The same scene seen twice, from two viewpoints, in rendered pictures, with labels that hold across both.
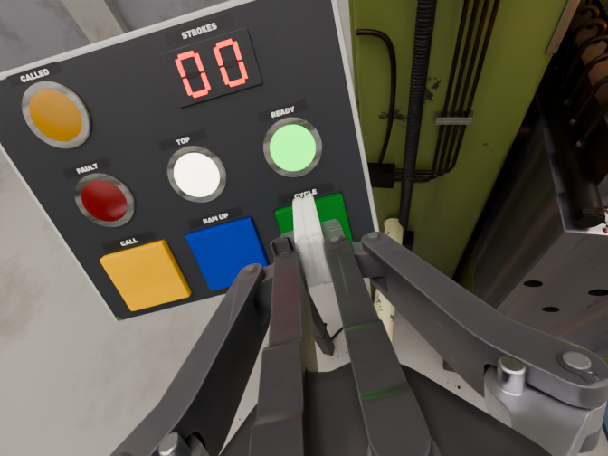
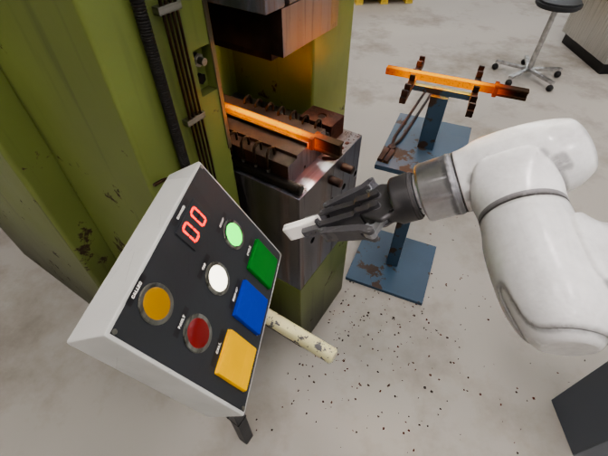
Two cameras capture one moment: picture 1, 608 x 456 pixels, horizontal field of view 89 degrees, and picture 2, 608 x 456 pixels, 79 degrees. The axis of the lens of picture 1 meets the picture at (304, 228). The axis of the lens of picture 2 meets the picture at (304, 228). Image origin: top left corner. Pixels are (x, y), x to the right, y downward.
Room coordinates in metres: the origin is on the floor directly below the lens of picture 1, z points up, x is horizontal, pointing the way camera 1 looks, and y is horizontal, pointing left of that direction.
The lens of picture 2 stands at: (0.09, 0.44, 1.60)
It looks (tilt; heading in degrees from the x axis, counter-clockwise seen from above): 47 degrees down; 272
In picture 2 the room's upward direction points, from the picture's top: straight up
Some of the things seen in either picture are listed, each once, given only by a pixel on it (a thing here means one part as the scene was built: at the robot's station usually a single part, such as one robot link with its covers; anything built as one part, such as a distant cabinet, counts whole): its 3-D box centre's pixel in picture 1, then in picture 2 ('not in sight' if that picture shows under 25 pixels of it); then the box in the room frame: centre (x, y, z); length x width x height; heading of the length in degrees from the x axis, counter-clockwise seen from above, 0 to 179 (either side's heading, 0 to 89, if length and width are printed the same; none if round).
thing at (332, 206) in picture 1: (316, 231); (261, 264); (0.20, -0.01, 1.01); 0.07 x 0.05 x 0.07; 84
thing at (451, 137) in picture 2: not in sight; (425, 147); (-0.34, -0.80, 0.75); 0.40 x 0.30 x 0.02; 69
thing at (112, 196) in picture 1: (105, 201); (197, 333); (0.26, 0.18, 1.09); 0.05 x 0.03 x 0.04; 59
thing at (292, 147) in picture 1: (292, 147); (233, 234); (0.24, -0.02, 1.09); 0.05 x 0.03 x 0.04; 59
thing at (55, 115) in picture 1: (57, 116); (156, 303); (0.31, 0.18, 1.16); 0.05 x 0.03 x 0.04; 59
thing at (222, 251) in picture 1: (231, 253); (249, 308); (0.21, 0.09, 1.01); 0.07 x 0.05 x 0.07; 84
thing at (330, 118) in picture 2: not in sight; (321, 124); (0.08, -0.63, 0.95); 0.12 x 0.09 x 0.07; 149
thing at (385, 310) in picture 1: (384, 307); (270, 318); (0.22, -0.11, 0.62); 0.44 x 0.05 x 0.05; 149
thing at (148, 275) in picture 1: (148, 275); (234, 360); (0.22, 0.19, 1.01); 0.07 x 0.05 x 0.07; 84
